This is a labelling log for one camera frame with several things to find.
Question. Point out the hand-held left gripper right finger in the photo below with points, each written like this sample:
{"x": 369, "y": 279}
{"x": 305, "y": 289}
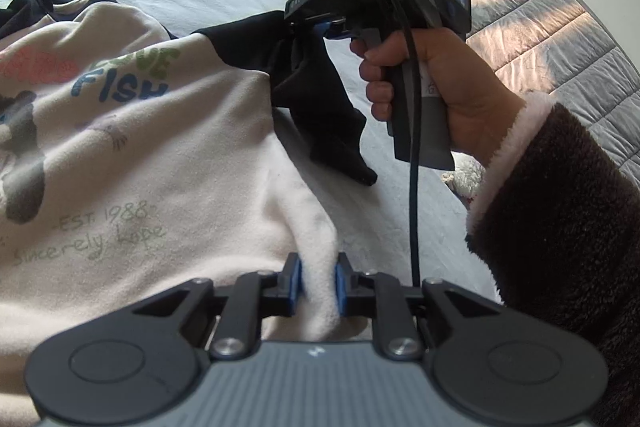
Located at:
{"x": 341, "y": 289}

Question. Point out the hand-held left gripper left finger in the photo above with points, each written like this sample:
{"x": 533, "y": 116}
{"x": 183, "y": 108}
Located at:
{"x": 295, "y": 287}

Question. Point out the cream sweatshirt with black sleeves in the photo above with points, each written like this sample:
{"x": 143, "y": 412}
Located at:
{"x": 175, "y": 167}

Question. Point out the person's right hand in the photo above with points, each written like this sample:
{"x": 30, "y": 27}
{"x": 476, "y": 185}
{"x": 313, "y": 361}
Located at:
{"x": 465, "y": 97}

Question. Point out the grey quilted bedspread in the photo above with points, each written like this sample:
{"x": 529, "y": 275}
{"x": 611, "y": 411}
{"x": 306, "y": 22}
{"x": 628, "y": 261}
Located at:
{"x": 540, "y": 7}

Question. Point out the white fluffy item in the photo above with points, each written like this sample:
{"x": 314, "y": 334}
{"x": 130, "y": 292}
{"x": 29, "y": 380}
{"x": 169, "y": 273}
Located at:
{"x": 465, "y": 179}

